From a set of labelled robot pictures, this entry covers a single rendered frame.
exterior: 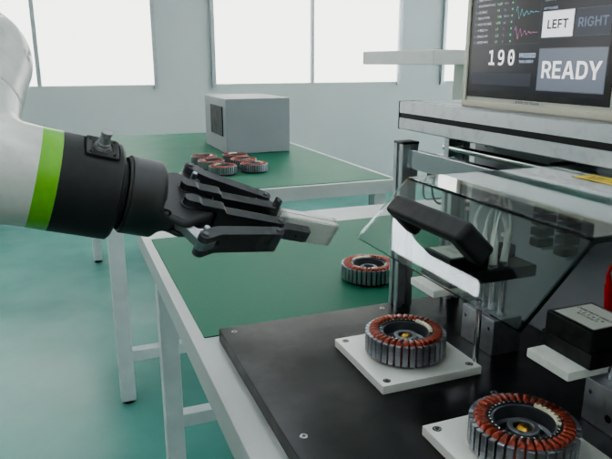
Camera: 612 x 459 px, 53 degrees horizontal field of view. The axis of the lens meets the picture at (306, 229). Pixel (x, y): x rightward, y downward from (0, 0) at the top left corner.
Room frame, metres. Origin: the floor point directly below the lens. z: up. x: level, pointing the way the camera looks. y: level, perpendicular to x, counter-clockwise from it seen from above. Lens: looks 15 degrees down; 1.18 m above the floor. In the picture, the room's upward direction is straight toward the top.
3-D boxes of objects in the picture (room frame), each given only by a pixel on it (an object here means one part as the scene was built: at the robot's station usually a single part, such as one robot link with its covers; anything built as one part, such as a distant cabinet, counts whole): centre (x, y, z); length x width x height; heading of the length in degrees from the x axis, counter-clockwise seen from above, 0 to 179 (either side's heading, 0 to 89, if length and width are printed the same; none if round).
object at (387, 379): (0.80, -0.14, 0.78); 0.15 x 0.15 x 0.01; 21
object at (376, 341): (0.80, -0.14, 0.80); 0.11 x 0.11 x 0.04
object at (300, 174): (2.97, 0.50, 0.38); 1.85 x 1.10 x 0.75; 21
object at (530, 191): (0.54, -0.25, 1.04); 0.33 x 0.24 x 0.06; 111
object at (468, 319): (0.85, -0.27, 0.80); 0.08 x 0.05 x 0.06; 21
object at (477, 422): (0.57, -0.23, 0.80); 0.11 x 0.11 x 0.04
